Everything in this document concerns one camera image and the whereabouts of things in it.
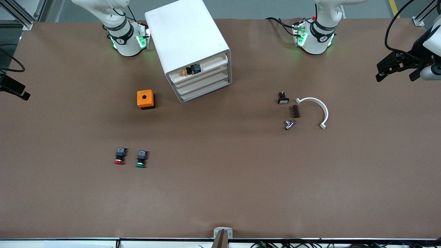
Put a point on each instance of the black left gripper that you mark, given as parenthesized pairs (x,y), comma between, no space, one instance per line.
(414,57)

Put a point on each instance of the red push button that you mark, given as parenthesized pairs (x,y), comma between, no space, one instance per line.
(120,156)

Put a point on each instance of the white plastic drawer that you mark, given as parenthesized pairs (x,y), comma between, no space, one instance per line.
(206,71)
(206,88)
(206,80)
(213,60)

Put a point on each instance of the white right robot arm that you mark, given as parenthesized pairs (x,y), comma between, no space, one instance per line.
(120,38)

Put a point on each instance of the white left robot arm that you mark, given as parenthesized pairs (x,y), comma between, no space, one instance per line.
(318,38)

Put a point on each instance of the green push button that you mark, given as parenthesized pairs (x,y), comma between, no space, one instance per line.
(141,159)

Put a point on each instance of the white drawer cabinet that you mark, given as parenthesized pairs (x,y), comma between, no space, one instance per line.
(182,31)

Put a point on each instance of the yellow push button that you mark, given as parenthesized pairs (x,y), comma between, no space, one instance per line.
(193,69)

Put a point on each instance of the brown terminal block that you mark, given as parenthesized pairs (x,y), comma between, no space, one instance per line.
(294,111)

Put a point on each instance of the silver metal connector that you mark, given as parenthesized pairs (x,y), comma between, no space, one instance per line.
(289,124)

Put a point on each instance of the aluminium frame profile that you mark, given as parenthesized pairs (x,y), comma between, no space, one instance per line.
(418,21)
(24,19)

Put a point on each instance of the white curved plastic bracket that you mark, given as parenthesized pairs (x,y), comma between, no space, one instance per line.
(322,106)

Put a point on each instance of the black white push button switch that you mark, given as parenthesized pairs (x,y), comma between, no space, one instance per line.
(283,100)

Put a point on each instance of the orange button enclosure box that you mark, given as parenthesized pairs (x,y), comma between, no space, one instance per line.
(140,100)

